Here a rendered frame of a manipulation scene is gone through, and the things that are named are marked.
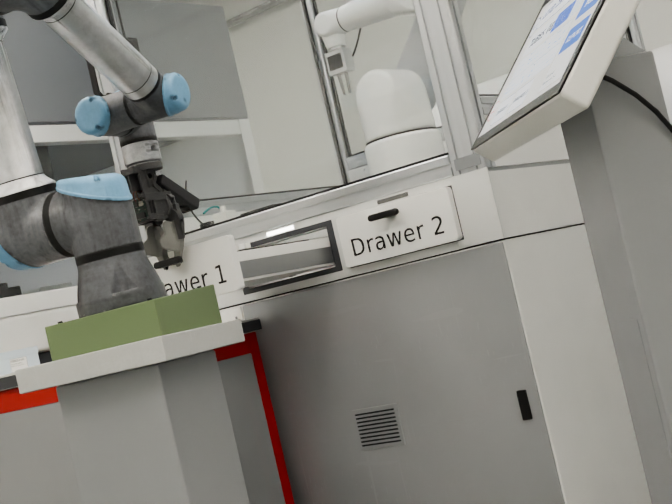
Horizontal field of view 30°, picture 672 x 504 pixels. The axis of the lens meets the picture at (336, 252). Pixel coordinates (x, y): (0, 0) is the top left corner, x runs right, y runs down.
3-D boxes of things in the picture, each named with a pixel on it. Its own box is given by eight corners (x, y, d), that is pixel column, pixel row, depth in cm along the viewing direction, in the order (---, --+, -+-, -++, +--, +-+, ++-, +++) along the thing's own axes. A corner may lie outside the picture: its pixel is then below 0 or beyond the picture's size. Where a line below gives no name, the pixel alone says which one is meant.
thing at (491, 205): (503, 238, 247) (486, 166, 248) (149, 326, 308) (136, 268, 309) (683, 203, 323) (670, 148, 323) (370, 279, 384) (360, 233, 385)
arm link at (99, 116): (113, 84, 235) (146, 88, 245) (66, 101, 240) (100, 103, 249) (123, 125, 235) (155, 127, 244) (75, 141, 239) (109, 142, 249)
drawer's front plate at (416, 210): (458, 239, 251) (446, 186, 251) (346, 268, 268) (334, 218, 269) (463, 238, 252) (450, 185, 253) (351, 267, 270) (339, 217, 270)
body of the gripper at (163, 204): (126, 230, 249) (113, 171, 250) (157, 226, 256) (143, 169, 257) (152, 222, 245) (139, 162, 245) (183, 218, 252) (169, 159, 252)
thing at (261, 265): (238, 282, 247) (231, 252, 247) (149, 305, 262) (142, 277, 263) (356, 260, 279) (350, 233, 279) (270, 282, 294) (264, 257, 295)
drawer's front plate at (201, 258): (239, 289, 244) (227, 234, 245) (139, 315, 262) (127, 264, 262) (245, 288, 246) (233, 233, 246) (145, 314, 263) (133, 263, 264)
